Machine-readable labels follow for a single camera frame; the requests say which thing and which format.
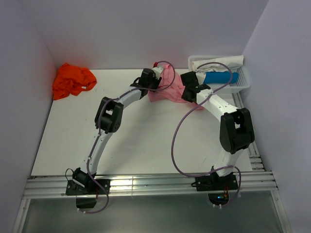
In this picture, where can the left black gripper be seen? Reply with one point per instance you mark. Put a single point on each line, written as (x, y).
(157, 83)

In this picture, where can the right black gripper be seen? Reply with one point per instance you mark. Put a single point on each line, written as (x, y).
(184, 96)

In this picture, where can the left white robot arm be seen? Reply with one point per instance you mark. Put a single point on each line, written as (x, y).
(108, 121)

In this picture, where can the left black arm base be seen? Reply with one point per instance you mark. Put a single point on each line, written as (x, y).
(84, 188)

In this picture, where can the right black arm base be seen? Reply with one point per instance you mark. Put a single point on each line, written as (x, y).
(214, 182)

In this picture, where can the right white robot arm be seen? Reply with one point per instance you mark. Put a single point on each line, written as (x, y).
(236, 128)

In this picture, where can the rolled blue t shirt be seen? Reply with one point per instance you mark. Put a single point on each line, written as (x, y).
(217, 77)

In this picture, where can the white plastic basket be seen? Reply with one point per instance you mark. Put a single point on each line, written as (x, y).
(235, 87)

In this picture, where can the rolled white t shirt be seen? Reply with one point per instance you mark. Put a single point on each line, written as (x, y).
(206, 63)

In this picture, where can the orange t shirt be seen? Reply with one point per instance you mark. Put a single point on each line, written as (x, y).
(72, 80)

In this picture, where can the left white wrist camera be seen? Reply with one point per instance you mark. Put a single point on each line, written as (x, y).
(157, 70)

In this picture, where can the aluminium rail frame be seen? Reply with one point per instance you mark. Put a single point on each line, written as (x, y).
(133, 185)

